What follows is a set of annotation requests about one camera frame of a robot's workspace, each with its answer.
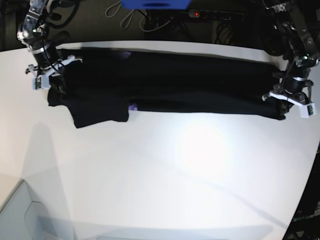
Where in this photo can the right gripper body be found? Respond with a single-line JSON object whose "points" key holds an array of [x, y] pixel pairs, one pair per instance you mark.
{"points": [[49, 64]]}

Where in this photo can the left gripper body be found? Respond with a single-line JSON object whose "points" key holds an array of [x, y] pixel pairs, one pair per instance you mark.
{"points": [[295, 90]]}

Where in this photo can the black t-shirt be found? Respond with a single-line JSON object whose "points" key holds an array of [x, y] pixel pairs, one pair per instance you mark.
{"points": [[106, 84]]}

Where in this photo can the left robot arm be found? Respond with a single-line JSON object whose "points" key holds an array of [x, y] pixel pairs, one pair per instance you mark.
{"points": [[302, 52]]}

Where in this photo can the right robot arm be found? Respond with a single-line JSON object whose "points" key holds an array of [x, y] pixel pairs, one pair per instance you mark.
{"points": [[41, 37]]}

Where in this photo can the blue box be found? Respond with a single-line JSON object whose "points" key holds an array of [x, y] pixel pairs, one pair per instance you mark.
{"points": [[156, 4]]}

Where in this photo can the black power strip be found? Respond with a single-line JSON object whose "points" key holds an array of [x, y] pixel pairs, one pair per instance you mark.
{"points": [[214, 15]]}

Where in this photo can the white bin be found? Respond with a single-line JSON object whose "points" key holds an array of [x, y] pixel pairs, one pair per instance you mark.
{"points": [[24, 217]]}

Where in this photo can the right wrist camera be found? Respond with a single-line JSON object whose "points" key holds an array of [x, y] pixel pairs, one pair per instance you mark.
{"points": [[41, 82]]}

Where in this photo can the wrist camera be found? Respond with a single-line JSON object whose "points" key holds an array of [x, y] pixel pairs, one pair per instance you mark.
{"points": [[41, 82], [307, 110]]}

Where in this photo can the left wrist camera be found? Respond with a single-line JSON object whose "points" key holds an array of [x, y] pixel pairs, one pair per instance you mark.
{"points": [[307, 110]]}

